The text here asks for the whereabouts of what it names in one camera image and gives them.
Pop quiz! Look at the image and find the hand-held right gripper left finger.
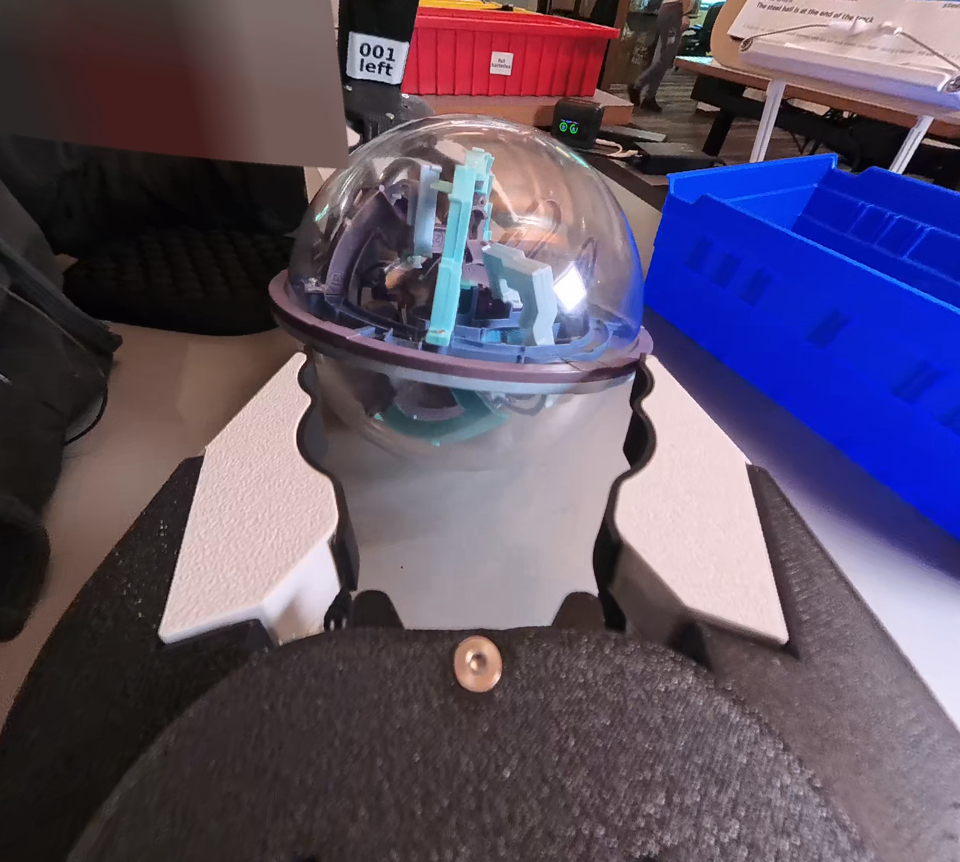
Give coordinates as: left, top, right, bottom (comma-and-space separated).
158, 352, 349, 645

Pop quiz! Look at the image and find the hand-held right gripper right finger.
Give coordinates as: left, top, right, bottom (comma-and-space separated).
597, 360, 792, 648

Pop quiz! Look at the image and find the clear maze ball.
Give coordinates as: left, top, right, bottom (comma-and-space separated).
270, 115, 657, 480

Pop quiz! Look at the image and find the red plastic bin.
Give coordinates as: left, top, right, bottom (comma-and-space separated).
401, 0, 619, 98

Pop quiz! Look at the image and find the small black device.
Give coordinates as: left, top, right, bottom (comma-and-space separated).
552, 97, 606, 150

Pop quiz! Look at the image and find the person's black clothing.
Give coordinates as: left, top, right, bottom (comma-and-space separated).
0, 187, 121, 641

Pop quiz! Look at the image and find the blue plastic tray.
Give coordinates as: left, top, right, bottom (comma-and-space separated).
642, 153, 960, 540

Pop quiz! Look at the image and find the black mesh chair seat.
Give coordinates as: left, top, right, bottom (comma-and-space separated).
60, 150, 313, 338

